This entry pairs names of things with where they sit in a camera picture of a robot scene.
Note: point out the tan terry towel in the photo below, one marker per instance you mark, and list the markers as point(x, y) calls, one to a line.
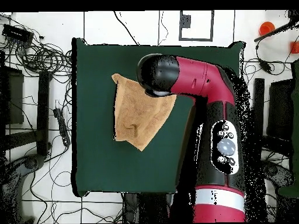
point(137, 116)

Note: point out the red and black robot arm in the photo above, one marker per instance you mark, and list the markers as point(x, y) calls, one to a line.
point(198, 77)

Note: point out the dark flat panel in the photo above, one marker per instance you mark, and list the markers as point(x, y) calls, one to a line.
point(280, 109)
point(15, 98)

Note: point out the dark green table cloth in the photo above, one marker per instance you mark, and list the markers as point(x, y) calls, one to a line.
point(100, 168)

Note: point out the black power strip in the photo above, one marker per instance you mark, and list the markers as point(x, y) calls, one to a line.
point(62, 126)

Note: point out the black stand bar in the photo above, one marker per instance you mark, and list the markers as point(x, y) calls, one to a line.
point(259, 98)
point(43, 112)

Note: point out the black power adapter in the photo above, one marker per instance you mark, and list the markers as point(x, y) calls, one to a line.
point(265, 65)

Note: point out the hanging green cloth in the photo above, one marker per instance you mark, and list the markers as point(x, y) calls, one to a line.
point(296, 112)

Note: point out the orange cup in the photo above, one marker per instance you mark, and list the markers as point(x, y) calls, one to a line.
point(266, 28)

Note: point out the black rod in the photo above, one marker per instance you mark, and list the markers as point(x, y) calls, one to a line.
point(273, 31)

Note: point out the black electronics box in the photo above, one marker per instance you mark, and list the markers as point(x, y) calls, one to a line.
point(17, 33)

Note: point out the orange block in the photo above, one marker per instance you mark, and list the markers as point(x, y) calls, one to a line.
point(295, 47)

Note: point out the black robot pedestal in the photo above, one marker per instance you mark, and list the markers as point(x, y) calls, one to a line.
point(144, 207)

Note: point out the grey square floor frame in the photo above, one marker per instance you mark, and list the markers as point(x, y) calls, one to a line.
point(212, 25)

